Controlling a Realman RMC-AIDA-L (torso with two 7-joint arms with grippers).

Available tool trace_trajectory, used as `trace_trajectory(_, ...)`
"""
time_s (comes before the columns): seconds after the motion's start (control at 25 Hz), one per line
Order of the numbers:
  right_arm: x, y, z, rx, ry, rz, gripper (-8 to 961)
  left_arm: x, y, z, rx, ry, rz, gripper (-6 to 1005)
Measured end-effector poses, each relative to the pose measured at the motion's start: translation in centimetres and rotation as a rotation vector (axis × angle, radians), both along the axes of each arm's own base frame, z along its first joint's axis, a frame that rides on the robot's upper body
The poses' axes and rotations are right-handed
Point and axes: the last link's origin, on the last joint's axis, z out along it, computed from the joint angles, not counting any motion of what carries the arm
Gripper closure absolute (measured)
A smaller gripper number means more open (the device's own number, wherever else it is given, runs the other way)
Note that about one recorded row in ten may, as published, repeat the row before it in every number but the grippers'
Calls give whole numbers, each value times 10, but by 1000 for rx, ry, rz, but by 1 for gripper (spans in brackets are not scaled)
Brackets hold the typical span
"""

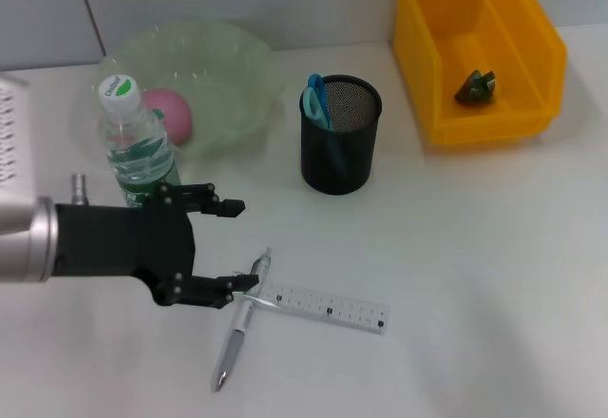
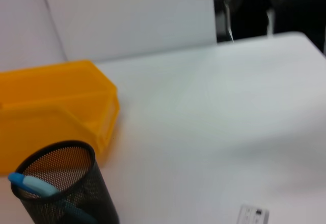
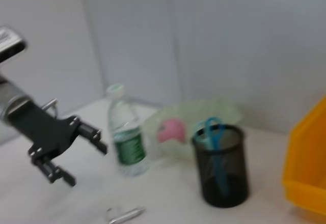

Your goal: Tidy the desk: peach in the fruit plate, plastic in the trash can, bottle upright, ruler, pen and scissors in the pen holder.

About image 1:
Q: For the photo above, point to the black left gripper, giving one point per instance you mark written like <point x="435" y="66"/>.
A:
<point x="123" y="242"/>

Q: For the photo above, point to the clear green-labelled water bottle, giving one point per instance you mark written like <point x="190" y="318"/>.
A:
<point x="138" y="152"/>

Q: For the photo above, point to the transparent plastic ruler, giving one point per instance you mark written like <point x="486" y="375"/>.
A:
<point x="332" y="309"/>

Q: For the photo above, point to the pink toy peach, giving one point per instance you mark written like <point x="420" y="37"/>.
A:
<point x="173" y="111"/>

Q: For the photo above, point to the blue sheathed scissors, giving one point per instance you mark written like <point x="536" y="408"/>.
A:
<point x="316" y="100"/>

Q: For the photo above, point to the green plastic wrapper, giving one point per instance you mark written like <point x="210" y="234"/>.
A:
<point x="475" y="88"/>

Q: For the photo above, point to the silver ballpoint pen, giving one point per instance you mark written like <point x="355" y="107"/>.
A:
<point x="237" y="337"/>

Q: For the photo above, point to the black mesh pen holder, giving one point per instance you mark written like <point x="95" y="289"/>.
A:
<point x="351" y="161"/>

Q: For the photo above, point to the translucent green plastic fruit bowl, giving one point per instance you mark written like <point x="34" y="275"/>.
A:
<point x="223" y="71"/>

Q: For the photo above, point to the yellow plastic storage bin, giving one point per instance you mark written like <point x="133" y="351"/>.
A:
<point x="475" y="33"/>

